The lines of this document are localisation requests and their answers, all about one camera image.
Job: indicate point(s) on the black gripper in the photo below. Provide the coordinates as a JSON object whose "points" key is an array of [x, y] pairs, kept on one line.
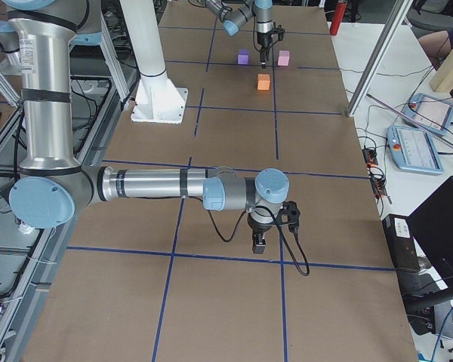
{"points": [[257, 228], [263, 40]]}

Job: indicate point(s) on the orange foam block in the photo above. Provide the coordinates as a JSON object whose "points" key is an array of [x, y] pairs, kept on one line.
{"points": [[263, 82]]}

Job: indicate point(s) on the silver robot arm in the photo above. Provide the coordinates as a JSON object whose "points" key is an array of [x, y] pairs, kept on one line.
{"points": [[261, 11], [53, 184]]}

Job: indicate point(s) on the pink foam block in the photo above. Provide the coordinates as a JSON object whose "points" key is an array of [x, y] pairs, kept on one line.
{"points": [[283, 58]]}

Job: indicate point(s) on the purple foam block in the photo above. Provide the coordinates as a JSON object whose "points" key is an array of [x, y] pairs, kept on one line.
{"points": [[243, 57]]}

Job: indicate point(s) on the red bottle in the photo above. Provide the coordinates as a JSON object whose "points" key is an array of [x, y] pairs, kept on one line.
{"points": [[337, 17]]}

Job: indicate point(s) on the brown paper table cover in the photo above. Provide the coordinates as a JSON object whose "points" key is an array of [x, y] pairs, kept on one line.
{"points": [[163, 280]]}

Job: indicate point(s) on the orange black adapter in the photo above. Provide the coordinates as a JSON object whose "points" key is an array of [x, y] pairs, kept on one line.
{"points": [[370, 157]]}

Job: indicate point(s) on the black computer box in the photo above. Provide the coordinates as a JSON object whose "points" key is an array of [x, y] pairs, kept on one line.
{"points": [[400, 243]]}

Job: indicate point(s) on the near blue teach pendant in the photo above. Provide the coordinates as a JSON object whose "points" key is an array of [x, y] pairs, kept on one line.
{"points": [[413, 150]]}

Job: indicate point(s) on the blue teach pendant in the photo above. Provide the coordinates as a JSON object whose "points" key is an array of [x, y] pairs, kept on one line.
{"points": [[413, 150], [431, 112]]}

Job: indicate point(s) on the far blue teach pendant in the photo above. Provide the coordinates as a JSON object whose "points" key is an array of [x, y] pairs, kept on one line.
{"points": [[431, 112]]}

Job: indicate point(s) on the black laptop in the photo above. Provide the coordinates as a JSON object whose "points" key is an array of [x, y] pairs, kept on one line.
{"points": [[431, 223]]}

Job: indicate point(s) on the wrist black camera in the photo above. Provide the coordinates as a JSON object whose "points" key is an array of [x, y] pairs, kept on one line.
{"points": [[290, 215], [280, 32]]}

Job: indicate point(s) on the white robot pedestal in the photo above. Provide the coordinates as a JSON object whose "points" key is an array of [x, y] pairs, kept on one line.
{"points": [[157, 99]]}

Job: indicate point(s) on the aluminium frame post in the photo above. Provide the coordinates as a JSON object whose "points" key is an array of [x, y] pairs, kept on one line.
{"points": [[397, 15]]}

